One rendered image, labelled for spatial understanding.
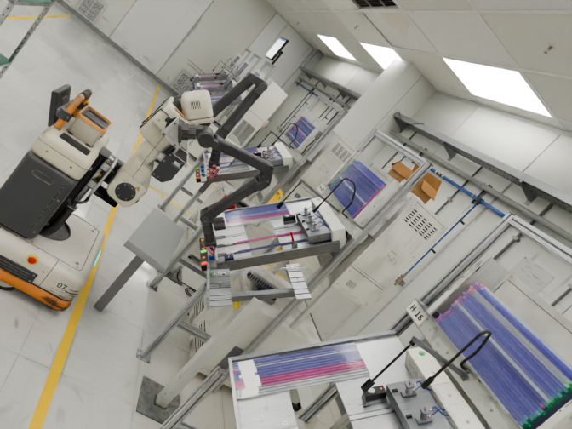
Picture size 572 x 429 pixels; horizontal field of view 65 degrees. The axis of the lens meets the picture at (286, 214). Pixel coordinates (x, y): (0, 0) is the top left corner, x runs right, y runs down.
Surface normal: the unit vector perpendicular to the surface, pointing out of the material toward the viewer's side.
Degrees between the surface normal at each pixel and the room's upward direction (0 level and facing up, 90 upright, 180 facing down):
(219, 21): 90
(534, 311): 90
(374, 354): 45
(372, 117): 90
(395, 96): 90
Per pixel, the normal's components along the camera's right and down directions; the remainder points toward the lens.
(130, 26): 0.20, 0.40
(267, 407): -0.04, -0.91
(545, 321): -0.72, -0.55
